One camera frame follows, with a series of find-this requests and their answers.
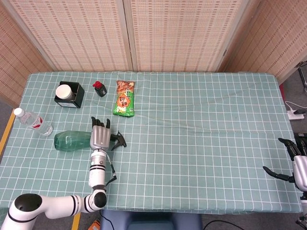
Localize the small black bottle red cap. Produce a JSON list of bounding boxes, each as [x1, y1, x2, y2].
[[93, 81, 107, 97]]

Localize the black open cardboard box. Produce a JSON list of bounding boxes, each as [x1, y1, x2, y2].
[[54, 81, 85, 109]]

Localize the orange snack packet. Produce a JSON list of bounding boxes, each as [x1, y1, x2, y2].
[[87, 218, 101, 230]]

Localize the blue padded seat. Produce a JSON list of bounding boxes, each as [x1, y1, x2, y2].
[[100, 210, 203, 230]]

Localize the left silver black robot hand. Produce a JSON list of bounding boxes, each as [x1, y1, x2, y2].
[[89, 116, 112, 151]]

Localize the white lidded jar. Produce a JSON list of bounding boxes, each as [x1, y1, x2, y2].
[[55, 84, 74, 101]]

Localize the green orange snack bag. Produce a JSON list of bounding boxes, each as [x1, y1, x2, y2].
[[112, 80, 137, 118]]

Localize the green white checked tablecloth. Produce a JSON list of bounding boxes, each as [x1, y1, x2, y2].
[[0, 71, 303, 215]]

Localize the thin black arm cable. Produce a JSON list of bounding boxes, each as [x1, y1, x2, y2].
[[99, 212, 114, 230]]

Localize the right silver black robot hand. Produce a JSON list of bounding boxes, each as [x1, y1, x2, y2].
[[262, 138, 307, 192]]

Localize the black floor cable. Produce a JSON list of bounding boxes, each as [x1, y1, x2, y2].
[[203, 219, 243, 230]]

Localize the white power strip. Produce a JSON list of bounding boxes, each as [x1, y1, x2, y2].
[[287, 110, 305, 120]]

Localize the green spray bottle black nozzle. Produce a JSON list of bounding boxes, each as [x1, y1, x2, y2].
[[54, 130, 128, 152]]

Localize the woven bamboo screen panel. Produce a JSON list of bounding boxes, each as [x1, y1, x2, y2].
[[218, 0, 307, 82], [0, 0, 52, 108], [4, 0, 134, 72], [123, 0, 261, 72]]

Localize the clear plastic water bottle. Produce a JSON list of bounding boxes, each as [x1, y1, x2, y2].
[[13, 107, 53, 137]]

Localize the white power cable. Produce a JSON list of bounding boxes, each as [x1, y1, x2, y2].
[[284, 101, 298, 113]]

